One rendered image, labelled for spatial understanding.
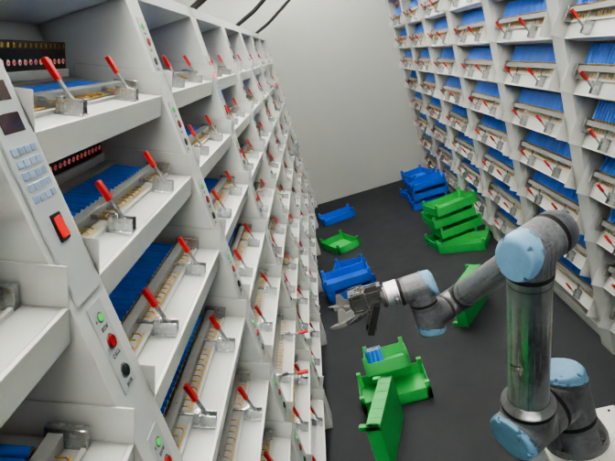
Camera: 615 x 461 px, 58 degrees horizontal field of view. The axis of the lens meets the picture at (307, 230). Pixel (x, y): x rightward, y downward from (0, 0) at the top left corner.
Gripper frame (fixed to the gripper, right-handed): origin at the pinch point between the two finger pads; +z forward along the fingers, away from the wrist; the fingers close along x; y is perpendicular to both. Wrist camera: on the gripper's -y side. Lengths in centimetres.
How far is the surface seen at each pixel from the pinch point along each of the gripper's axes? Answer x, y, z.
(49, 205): 105, 76, 13
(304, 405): -0.4, -28.9, 18.9
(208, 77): -30, 86, 14
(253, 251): -8.8, 28.5, 17.2
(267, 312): 0.4, 9.6, 18.3
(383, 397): -13.6, -44.0, -7.2
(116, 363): 106, 55, 14
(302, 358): -30.1, -27.2, 19.3
